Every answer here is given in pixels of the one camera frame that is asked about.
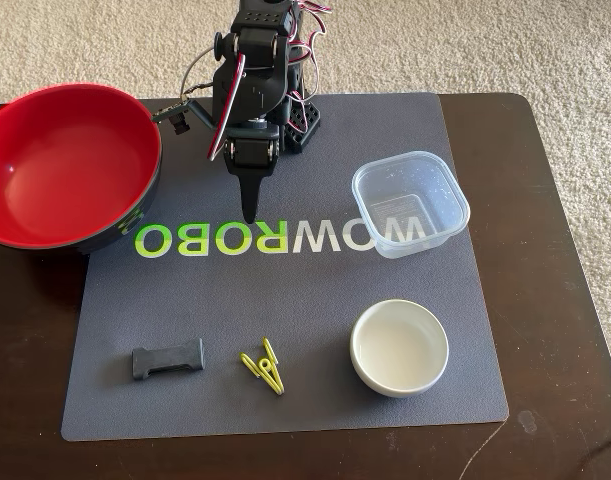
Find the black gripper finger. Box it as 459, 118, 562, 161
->
237, 172, 265, 225

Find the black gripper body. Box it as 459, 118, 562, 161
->
223, 123, 281, 177

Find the clear square plastic container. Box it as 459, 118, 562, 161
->
351, 150, 471, 260

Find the yellow wire clip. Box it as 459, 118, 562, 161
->
238, 337, 286, 397

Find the dark grey plastic buckle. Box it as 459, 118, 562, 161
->
131, 337, 206, 382

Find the small white ceramic bowl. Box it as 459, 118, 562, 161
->
349, 298, 450, 399

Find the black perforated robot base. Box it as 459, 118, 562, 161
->
282, 97, 322, 154

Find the large red bowl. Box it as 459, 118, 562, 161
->
0, 82, 164, 256

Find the grey WOWROBO mat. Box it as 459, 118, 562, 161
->
59, 91, 511, 444

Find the red white gripper servo cable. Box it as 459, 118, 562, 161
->
207, 53, 247, 162

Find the red white base servo cable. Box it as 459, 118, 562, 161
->
287, 89, 316, 132

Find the thin grey camera cable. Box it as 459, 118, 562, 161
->
179, 44, 221, 101

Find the looped red white servo cable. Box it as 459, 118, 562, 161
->
287, 0, 332, 101

